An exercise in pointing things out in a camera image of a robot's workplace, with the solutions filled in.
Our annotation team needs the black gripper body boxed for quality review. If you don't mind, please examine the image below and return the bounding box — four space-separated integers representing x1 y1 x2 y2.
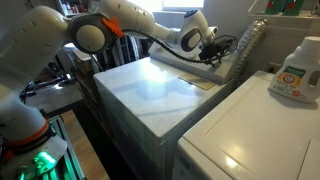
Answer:
199 35 234 64

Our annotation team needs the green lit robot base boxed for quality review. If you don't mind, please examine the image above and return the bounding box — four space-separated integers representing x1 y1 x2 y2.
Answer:
1 116 86 180

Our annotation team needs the white front-load washing machine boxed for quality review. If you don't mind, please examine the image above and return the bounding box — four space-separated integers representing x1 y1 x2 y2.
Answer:
172 71 320 180

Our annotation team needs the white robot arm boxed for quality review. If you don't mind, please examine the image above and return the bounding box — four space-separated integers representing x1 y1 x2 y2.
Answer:
0 0 235 154

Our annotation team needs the wooden table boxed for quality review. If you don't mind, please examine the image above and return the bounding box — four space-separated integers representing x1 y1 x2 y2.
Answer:
61 110 110 180

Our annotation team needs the white top-load washing machine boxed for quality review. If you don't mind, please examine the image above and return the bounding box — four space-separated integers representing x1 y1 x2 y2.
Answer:
94 45 231 180

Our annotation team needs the silver flexible dryer duct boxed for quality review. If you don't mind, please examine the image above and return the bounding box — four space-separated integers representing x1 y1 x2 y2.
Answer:
231 19 267 87

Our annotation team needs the white detergent bottle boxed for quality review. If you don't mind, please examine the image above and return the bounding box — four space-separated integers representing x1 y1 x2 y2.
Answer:
269 36 320 103

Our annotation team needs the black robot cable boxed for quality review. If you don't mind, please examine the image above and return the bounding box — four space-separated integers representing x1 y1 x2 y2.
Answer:
121 28 239 65

